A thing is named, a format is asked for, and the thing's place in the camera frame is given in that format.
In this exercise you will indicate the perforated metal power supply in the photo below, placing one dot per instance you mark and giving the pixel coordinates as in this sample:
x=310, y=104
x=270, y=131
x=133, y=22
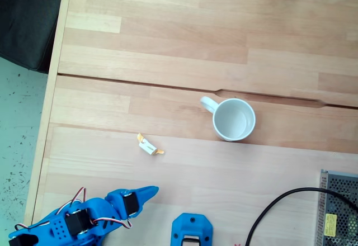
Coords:
x=339, y=229

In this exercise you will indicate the white ceramic mug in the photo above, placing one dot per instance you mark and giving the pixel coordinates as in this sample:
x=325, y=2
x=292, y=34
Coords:
x=235, y=123

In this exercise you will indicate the blue printed base part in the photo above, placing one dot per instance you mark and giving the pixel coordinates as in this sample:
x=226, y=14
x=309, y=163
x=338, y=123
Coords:
x=181, y=223

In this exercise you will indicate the white orange caramel sweet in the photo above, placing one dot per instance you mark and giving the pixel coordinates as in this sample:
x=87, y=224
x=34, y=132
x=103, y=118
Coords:
x=147, y=146

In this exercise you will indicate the light wooden board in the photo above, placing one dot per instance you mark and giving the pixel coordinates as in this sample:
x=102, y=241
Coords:
x=195, y=173

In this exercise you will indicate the black fabric seat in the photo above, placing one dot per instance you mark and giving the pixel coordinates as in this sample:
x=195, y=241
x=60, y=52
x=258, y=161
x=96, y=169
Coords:
x=25, y=19

